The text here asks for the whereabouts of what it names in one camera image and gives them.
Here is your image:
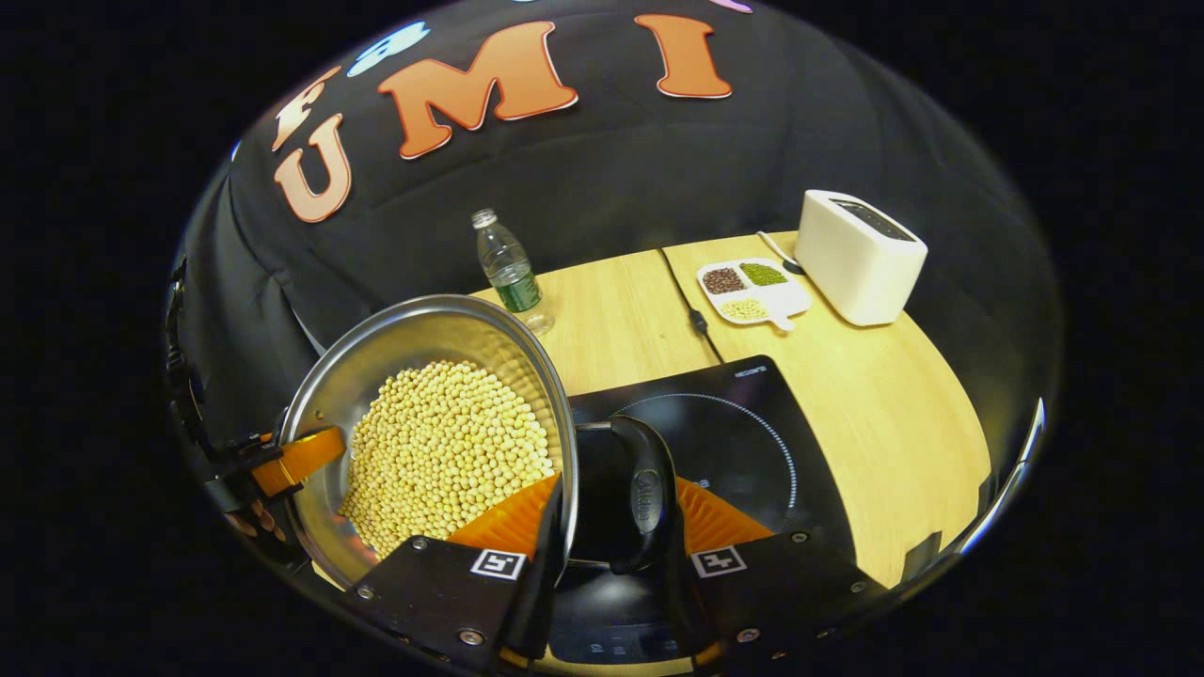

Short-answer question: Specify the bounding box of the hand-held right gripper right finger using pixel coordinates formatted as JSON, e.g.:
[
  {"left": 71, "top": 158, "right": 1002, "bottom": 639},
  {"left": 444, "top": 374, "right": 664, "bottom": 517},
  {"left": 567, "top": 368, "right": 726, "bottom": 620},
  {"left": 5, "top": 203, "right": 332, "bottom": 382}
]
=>
[{"left": 670, "top": 477, "right": 890, "bottom": 673}]

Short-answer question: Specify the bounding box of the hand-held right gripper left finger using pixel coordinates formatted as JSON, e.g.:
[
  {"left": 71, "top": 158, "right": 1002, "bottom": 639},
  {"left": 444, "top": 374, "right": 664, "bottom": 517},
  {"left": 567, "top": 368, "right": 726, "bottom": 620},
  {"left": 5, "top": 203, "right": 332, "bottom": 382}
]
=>
[{"left": 343, "top": 473, "right": 567, "bottom": 670}]

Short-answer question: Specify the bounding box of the steel pot with black handle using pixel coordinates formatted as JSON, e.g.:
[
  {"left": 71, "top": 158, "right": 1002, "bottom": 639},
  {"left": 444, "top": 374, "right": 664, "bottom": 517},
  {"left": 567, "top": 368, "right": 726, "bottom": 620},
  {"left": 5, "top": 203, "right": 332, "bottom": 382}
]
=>
[{"left": 279, "top": 294, "right": 678, "bottom": 589}]

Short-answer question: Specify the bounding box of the black induction cooktop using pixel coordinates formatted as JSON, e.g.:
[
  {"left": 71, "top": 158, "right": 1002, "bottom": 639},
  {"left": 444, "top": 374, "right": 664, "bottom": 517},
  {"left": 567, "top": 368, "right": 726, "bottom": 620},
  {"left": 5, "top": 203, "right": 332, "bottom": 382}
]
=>
[{"left": 550, "top": 354, "right": 857, "bottom": 664}]

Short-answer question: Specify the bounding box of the pile of yellow soybeans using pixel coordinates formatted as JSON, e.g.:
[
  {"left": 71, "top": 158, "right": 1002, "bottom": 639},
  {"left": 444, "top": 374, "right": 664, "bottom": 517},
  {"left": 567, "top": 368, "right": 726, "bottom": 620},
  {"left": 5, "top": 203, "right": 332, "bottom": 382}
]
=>
[{"left": 339, "top": 360, "right": 556, "bottom": 560}]

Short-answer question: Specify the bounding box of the clear plastic water bottle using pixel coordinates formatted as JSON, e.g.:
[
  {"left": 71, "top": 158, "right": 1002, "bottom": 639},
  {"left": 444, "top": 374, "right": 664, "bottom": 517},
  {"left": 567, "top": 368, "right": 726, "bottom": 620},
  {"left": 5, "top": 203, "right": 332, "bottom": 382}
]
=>
[{"left": 471, "top": 208, "right": 556, "bottom": 337}]

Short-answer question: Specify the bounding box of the white divided plate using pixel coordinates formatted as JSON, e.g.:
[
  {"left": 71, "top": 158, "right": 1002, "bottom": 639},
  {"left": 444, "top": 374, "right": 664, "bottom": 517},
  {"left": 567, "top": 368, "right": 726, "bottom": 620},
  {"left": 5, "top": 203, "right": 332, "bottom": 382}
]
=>
[{"left": 696, "top": 259, "right": 812, "bottom": 332}]

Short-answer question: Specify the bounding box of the white toaster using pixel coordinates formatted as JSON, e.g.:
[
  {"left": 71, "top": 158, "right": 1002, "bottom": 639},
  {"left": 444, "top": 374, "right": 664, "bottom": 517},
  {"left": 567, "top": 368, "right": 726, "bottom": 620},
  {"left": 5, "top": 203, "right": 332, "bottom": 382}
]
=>
[{"left": 795, "top": 190, "right": 928, "bottom": 327}]

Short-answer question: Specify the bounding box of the black backdrop cloth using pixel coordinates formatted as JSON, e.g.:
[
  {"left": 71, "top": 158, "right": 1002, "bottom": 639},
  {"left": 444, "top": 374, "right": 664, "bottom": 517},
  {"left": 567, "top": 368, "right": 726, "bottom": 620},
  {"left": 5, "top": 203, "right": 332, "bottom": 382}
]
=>
[{"left": 174, "top": 0, "right": 1064, "bottom": 452}]

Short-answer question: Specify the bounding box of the black power cable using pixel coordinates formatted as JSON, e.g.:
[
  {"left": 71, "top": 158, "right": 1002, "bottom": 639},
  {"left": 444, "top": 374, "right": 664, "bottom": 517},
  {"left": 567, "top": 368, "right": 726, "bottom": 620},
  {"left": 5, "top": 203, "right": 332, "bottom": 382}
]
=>
[{"left": 658, "top": 247, "right": 725, "bottom": 366}]

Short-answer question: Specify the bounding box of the toaster cable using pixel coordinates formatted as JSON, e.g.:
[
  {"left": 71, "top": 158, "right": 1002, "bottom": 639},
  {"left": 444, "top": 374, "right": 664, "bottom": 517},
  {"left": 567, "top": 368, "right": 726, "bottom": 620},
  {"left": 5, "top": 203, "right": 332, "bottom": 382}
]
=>
[{"left": 757, "top": 231, "right": 805, "bottom": 276}]

